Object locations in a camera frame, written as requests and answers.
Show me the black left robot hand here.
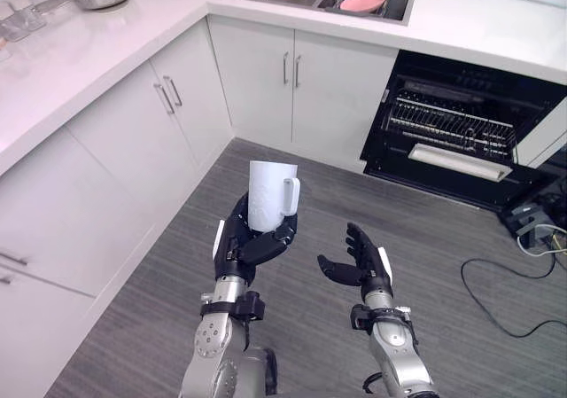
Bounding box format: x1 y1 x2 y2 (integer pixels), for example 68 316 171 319
212 190 298 285

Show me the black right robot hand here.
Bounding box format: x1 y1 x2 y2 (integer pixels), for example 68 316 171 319
316 222 394 289

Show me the white ceramic mug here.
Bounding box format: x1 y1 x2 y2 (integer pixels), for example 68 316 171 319
246 160 301 234

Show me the white cabinet door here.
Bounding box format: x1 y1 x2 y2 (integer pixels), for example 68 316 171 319
207 15 297 144
149 19 235 182
65 59 201 230
291 29 400 176

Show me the black built-in dishwasher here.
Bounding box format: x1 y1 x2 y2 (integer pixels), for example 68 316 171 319
359 50 567 213

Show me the black power box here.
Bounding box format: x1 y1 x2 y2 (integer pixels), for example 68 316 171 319
500 201 553 249

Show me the white cabinet drawer front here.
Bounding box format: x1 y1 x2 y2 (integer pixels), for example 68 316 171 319
0 125 157 300

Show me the pink bowl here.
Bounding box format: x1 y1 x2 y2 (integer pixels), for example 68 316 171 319
339 0 389 13

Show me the clear glass container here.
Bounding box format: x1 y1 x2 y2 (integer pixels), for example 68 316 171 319
0 1 49 43

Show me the white dishwasher drawer handle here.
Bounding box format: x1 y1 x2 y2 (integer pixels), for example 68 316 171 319
408 143 513 183

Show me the black floor cable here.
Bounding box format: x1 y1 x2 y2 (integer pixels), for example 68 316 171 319
460 238 567 339

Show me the wire dish rack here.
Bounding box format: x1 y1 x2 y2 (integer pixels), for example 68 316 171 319
384 74 518 165

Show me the white cable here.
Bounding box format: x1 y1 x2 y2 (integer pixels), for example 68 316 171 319
517 223 567 257

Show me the silver bar drawer handle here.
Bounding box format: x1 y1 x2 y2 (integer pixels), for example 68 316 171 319
0 250 28 267

